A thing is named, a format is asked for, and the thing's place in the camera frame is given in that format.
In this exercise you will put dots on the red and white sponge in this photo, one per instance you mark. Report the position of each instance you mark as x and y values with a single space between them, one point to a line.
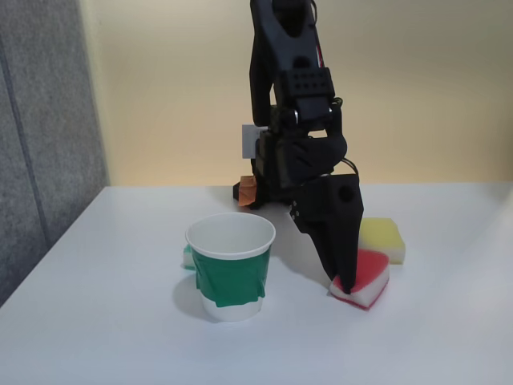
370 276

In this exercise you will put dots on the yellow and white sponge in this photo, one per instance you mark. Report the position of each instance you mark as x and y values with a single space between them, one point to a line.
382 236

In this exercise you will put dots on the white tag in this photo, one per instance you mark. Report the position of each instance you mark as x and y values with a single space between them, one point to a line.
249 140

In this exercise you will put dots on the white paper cup green tape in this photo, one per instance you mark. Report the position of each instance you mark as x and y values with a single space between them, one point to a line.
230 280

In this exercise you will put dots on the green and white sponge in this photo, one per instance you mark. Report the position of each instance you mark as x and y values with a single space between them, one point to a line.
187 258

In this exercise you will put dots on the grey fabric partition panel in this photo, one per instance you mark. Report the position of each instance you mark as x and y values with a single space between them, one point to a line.
44 140

